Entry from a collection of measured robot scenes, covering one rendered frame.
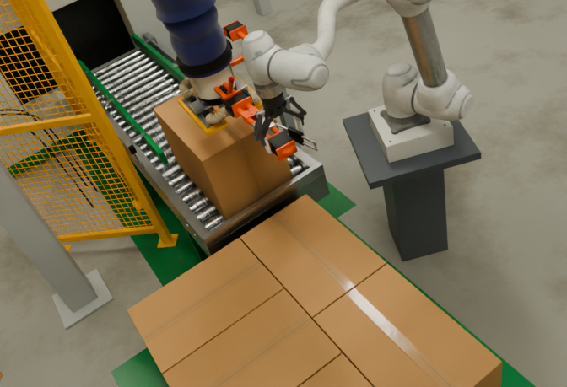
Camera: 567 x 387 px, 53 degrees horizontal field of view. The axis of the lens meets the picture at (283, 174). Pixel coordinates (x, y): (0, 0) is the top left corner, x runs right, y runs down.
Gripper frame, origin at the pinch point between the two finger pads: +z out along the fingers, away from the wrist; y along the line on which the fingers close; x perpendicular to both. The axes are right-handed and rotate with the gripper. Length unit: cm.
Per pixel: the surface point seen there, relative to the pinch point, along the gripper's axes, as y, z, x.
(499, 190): -125, 127, -21
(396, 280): -21, 72, 25
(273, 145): 5.1, -2.2, 2.1
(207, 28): -1, -26, -48
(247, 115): 3.5, -1.3, -21.6
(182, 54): 11, -19, -54
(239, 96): 0.1, -1.5, -35.3
